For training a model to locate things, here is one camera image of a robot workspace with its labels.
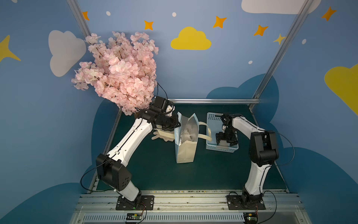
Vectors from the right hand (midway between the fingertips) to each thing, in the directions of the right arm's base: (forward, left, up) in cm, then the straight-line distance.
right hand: (225, 142), depth 95 cm
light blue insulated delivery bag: (-14, +27, +11) cm, 32 cm away
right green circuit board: (-42, -9, -7) cm, 43 cm away
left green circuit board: (-46, +53, -4) cm, 70 cm away
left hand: (-2, +30, +23) cm, 38 cm away
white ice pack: (+4, +26, 0) cm, 27 cm away
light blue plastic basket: (+20, +5, -4) cm, 21 cm away
